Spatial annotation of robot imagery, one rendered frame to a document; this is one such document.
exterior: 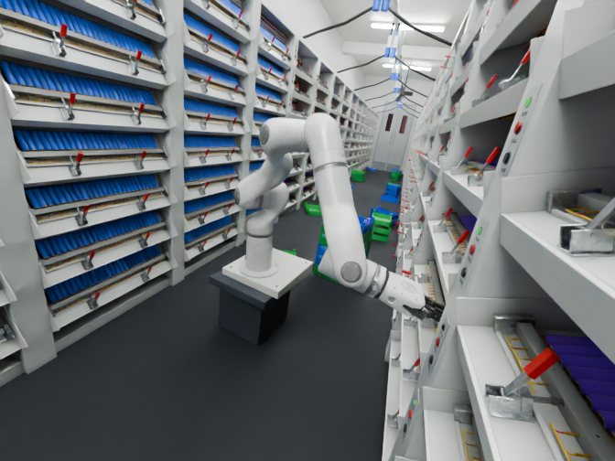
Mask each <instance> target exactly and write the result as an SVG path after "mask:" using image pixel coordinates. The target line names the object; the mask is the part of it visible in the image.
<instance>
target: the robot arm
mask: <svg viewBox="0 0 615 461"><path fill-rule="evenodd" d="M259 140H260V144H261V147H262V148H263V150H264V153H265V154H266V155H267V157H266V159H265V161H264V163H263V165H262V167H261V168H260V169H258V170H257V171H255V172H253V173H252V174H251V175H249V176H248V177H246V178H245V179H243V180H242V181H241V182H240V183H239V184H238V185H237V187H236V189H235V191H234V199H235V202H236V203H237V205H238V206H239V207H240V208H242V209H262V210H261V211H259V212H258V213H257V214H255V215H253V216H252V217H251V218H250V219H248V220H247V225H246V255H245V257H244V260H242V261H241V262H240V263H239V271H240V273H241V274H243V275H245V276H247V277H250V278H256V279H261V278H267V277H270V276H272V275H274V274H276V273H277V271H278V263H277V262H276V261H275V260H273V259H272V250H273V232H274V223H275V219H276V218H277V217H278V215H279V214H280V213H281V212H282V210H283V209H284V208H285V206H286V204H287V202H288V200H289V191H288V188H287V186H286V184H285V183H283V182H284V180H285V179H286V178H287V176H288V175H289V173H290V172H291V170H292V168H293V159H292V156H291V155H290V154H289V153H310V157H311V163H312V167H313V173H314V178H315V183H316V188H317V192H318V201H319V205H320V210H321V215H322V219H323V224H324V230H325V233H326V238H327V243H328V248H327V250H326V251H325V253H324V255H323V257H322V259H321V261H320V264H319V266H318V271H319V272H320V273H323V274H325V275H326V276H328V277H330V278H332V279H334V280H336V281H338V282H339V283H340V284H341V285H343V286H345V287H349V288H352V289H354V290H356V291H358V292H360V293H362V294H364V295H366V296H369V297H370V298H374V297H375V298H378V299H380V300H381V301H383V302H384V303H386V304H387V305H388V306H390V307H392V308H394V309H395V310H397V311H399V312H401V313H403V314H405V315H407V316H410V317H417V318H418V319H420V320H422V321H423V320H424V319H425V317H427V318H432V319H434V320H436V321H437V322H439V321H440V319H441V317H442V314H443V311H444V309H445V306H444V305H441V304H440V303H438V302H436V301H433V299H432V298H430V297H428V296H426V295H425V294H424V291H423V287H422V285H421V284H419V283H417V282H415V281H413V280H410V279H408V278H406V277H403V276H402V275H399V274H396V273H391V272H388V271H386V268H384V267H382V266H381V265H379V264H377V263H374V262H372V261H370V260H368V259H366V255H365V250H364V244H363V238H362V234H361V226H360V223H359V219H358V216H357V213H356V210H355V208H354V203H353V197H352V192H351V182H350V177H349V172H348V168H347V163H346V157H345V153H344V148H343V143H342V139H341V134H340V128H339V127H338V125H337V123H336V121H335V120H334V119H333V118H332V117H331V116H329V115H327V114H325V113H313V114H311V115H310V116H309V117H308V118H307V119H306V120H301V119H291V118H272V119H269V120H267V121H266V122H265V123H264V124H263V125H262V127H261V129H260V133H259ZM423 308H426V309H424V310H423ZM422 310H423V311H422Z"/></svg>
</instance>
